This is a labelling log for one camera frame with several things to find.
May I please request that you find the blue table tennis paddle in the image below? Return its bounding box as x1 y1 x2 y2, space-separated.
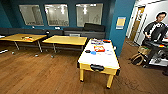
90 50 98 56

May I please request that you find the orange snack bag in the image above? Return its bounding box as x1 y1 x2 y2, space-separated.
90 38 105 46

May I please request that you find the dark grey sofa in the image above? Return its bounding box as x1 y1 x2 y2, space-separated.
0 27 64 38
62 22 107 40

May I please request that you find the long wooden table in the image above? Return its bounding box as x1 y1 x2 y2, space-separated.
41 35 89 58
0 33 48 55

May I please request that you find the brown backpack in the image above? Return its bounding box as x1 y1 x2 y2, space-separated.
128 53 146 67

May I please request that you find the brown wooden door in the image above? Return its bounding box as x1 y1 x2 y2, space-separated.
130 6 146 43

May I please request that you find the small dark printed box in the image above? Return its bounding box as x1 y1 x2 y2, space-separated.
21 35 35 42

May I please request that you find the black wheeled cart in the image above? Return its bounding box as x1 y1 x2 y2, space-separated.
141 39 168 68

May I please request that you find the person in dark shirt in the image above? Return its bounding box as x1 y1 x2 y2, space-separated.
142 10 168 46

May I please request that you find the blue plastic ring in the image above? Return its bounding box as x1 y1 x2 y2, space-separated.
105 49 115 56

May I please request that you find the glass wall window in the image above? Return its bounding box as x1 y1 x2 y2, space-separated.
18 4 45 27
44 3 70 28
75 2 104 29

